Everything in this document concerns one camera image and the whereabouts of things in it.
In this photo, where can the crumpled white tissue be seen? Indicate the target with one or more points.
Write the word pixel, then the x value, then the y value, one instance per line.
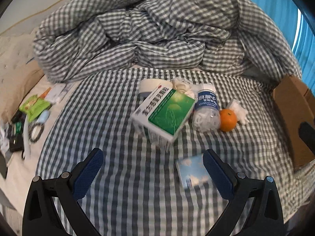
pixel 181 84
pixel 240 110

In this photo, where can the green snack packet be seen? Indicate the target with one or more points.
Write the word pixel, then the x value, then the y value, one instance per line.
pixel 34 107

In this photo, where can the grey checked duvet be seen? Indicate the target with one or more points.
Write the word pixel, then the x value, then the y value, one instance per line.
pixel 147 29

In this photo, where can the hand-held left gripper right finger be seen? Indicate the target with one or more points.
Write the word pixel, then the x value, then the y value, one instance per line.
pixel 217 174

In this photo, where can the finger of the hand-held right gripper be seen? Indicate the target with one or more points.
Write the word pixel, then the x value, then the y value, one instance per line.
pixel 307 131

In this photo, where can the light blue small case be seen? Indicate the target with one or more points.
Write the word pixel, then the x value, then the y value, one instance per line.
pixel 44 116

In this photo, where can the white strip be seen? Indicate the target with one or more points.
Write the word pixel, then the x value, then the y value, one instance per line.
pixel 26 137

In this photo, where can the white tube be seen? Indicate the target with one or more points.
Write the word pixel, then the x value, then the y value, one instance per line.
pixel 60 92

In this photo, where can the black small device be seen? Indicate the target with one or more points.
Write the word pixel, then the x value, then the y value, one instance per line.
pixel 16 143

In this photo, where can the white roll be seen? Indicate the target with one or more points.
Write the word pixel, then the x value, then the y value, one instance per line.
pixel 151 84

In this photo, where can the blue curtain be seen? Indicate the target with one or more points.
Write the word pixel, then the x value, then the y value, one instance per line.
pixel 270 5

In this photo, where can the plastic bottle with blue label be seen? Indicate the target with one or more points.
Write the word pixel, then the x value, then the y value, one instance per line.
pixel 205 103

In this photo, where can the beige pillow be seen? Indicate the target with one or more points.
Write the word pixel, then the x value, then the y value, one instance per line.
pixel 17 86

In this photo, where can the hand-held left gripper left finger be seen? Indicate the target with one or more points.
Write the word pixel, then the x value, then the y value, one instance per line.
pixel 88 174

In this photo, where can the grey checked bed sheet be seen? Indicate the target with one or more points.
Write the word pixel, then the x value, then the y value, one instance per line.
pixel 123 177

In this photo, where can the small sky print pack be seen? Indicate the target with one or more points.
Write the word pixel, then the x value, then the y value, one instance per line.
pixel 192 170

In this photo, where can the green and white medicine box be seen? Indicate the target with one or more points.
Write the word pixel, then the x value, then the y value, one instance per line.
pixel 165 113

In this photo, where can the brown cardboard box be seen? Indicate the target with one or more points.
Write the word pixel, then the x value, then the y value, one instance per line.
pixel 292 118

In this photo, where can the scissors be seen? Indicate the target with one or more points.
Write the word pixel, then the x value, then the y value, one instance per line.
pixel 37 131

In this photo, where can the orange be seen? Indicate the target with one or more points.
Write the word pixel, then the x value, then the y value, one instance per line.
pixel 227 120

